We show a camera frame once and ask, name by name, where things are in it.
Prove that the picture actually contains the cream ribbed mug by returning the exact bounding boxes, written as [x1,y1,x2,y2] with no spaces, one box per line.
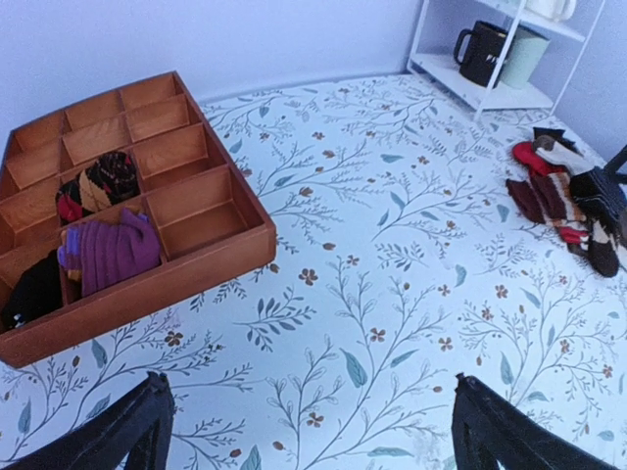
[525,0,577,23]

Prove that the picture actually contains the brown argyle sock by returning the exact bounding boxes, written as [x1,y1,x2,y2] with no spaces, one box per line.
[560,219,626,278]

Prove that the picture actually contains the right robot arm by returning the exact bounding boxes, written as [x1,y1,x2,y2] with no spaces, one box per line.
[604,146,627,185]

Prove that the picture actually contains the floral tablecloth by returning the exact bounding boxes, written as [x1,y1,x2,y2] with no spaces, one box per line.
[1,75,626,469]

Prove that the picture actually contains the maroon orange striped socks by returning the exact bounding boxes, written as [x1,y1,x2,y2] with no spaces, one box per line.
[506,172,587,230]

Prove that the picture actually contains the orange wooden divider tray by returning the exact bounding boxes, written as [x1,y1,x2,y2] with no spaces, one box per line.
[1,71,277,368]

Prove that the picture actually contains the black sock with white stripes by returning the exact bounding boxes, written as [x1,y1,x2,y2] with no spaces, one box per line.
[1,250,63,330]

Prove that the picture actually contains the mint green tumbler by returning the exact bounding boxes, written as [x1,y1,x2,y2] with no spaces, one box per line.
[501,25,551,89]

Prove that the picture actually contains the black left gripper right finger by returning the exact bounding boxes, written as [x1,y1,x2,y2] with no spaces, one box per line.
[451,373,612,470]

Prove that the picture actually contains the dark red rolled sock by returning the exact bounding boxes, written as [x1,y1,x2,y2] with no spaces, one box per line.
[55,151,140,225]

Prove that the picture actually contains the cream and brown sock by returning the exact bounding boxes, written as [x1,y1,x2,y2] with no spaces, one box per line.
[532,127,595,175]

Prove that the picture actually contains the black mug white lettering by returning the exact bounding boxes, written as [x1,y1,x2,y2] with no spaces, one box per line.
[453,21,507,88]

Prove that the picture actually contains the purple rolled sock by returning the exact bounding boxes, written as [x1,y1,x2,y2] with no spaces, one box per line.
[57,209,161,297]

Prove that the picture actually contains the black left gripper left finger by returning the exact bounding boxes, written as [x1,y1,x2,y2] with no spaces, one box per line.
[8,372,174,470]

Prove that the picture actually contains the white shelf rack black top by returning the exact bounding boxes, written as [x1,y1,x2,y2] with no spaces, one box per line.
[406,1,609,120]

